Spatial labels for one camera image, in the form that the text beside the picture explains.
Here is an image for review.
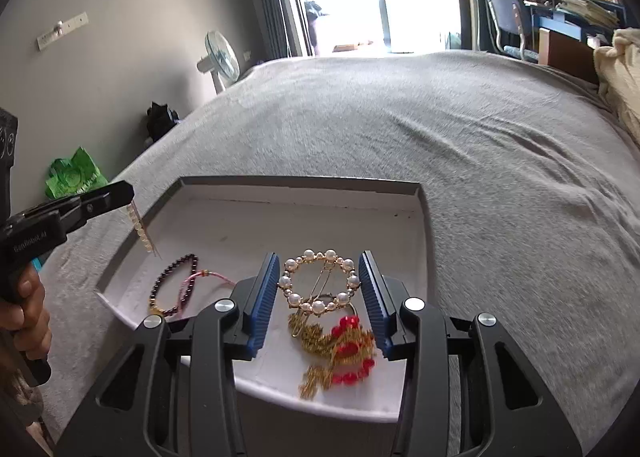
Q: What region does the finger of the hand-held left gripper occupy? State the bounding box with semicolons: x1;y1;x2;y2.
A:
4;180;135;234

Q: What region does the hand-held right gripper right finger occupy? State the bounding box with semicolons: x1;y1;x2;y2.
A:
359;250;583;457

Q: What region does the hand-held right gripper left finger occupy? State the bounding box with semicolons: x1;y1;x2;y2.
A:
56;251;281;457

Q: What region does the pearl ring hair clip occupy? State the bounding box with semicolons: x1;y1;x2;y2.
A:
279;248;362;318

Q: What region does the red bead gold tassel ornament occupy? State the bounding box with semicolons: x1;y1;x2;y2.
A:
287;304;377;400

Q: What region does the black cord pearl bracelet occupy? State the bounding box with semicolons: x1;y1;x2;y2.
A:
127;202;161;258

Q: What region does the pink cord bracelet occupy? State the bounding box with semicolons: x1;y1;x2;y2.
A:
165;269;238;323

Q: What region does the small brown bead bracelet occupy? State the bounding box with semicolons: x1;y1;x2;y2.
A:
148;253;200;318

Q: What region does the grey cardboard box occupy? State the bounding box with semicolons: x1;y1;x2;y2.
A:
94;176;436;425

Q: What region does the person's left hand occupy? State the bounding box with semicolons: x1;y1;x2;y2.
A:
0;267;52;363

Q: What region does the green plastic bag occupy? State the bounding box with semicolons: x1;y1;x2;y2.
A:
45;146;108;200

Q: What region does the black bag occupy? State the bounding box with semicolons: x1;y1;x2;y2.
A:
146;101;180;140

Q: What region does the grey bed blanket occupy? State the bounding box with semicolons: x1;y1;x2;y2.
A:
37;50;640;457

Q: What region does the white standing fan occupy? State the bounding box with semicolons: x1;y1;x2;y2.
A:
196;30;240;95

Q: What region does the brown wooden cabinet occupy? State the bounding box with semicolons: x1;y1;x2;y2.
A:
537;27;601;83

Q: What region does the blue desk chair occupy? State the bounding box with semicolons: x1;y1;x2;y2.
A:
486;0;541;60

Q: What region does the blue desk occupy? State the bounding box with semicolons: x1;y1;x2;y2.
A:
525;0;626;45

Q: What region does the cream fleece blanket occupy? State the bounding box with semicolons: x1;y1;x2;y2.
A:
593;27;640;143

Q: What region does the pile of papers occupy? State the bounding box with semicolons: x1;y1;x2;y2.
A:
557;0;621;28

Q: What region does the white wall hook rail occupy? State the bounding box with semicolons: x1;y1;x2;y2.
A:
37;12;88;50

